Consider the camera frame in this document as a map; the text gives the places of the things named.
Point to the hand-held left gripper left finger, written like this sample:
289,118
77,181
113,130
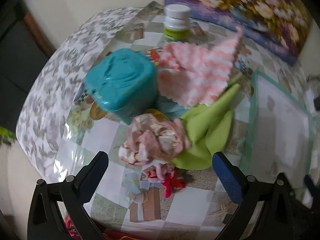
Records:
95,171

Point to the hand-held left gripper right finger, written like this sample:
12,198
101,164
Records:
227,177

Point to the green cloth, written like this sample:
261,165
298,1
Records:
207,130

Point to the pink fluffy scrunchie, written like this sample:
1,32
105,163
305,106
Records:
147,140

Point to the pink white striped cloth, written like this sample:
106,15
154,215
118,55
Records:
200,67

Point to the checkered printed tablecloth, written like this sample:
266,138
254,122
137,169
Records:
112,135

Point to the red pink scrunchie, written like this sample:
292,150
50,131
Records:
170,182

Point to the red floral cloth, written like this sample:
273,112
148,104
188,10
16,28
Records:
72,227

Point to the yellow cloth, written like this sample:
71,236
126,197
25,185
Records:
152,111

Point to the blue face mask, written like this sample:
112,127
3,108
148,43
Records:
170,107

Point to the teal plastic container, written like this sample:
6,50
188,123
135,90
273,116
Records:
120,75

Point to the grey leaf patterned cloth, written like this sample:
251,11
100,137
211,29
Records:
50,80

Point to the dark wooden door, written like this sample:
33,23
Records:
20,67

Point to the white pill bottle green label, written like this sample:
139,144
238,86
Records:
176,20

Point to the floral painting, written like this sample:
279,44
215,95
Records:
250,10

